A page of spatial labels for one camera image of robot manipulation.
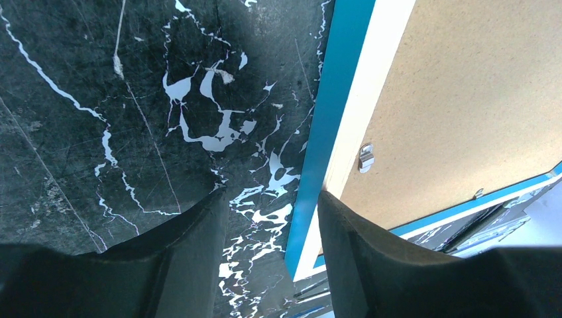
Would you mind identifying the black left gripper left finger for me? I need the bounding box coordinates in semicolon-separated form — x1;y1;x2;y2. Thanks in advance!
1;189;229;317

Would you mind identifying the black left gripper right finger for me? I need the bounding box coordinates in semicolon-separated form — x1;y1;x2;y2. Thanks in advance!
317;191;561;317

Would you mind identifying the blue picture frame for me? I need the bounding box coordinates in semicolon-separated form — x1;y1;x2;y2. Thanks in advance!
285;1;561;282

